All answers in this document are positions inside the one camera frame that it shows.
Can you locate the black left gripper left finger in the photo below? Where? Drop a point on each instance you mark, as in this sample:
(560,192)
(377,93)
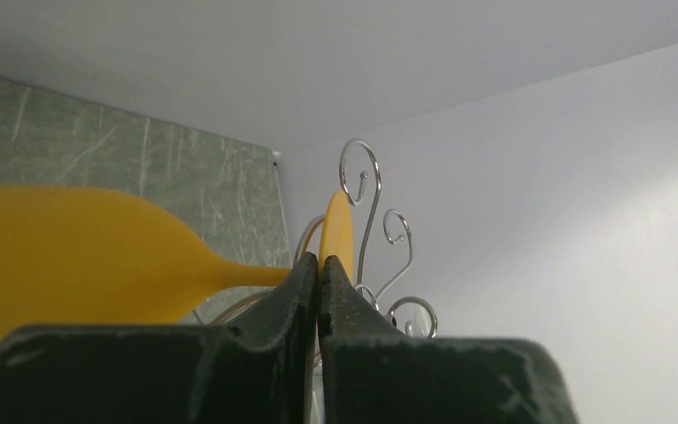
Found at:
(253,369)

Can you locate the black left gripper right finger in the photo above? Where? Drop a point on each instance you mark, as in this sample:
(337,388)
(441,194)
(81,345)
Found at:
(373,373)

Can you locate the orange plastic goblet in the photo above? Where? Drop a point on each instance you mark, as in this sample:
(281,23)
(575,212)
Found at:
(88,255)

